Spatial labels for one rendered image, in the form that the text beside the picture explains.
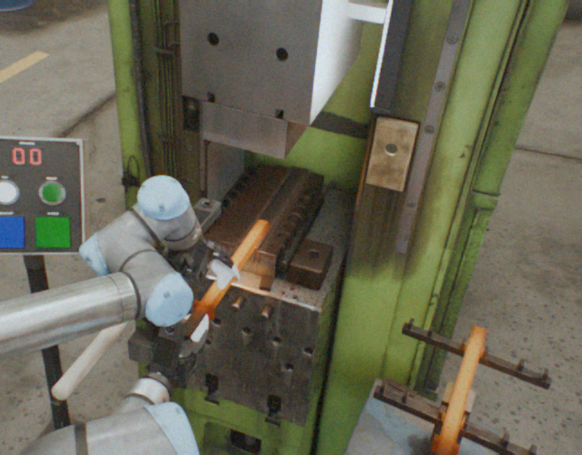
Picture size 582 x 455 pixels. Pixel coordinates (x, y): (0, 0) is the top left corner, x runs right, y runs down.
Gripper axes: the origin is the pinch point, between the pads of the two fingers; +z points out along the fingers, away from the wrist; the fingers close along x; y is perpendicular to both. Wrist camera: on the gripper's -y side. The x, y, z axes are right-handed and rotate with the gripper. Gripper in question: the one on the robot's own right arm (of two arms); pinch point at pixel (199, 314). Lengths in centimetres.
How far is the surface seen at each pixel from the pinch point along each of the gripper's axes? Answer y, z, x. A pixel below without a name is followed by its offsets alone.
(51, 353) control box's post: 52, 19, -57
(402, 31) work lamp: -55, 38, 27
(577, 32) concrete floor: 96, 554, 105
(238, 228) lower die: 1.2, 34.3, -5.3
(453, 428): 5, -4, 56
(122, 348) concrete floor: 99, 66, -65
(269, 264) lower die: 4.4, 27.7, 6.0
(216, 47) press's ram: -49, 27, -9
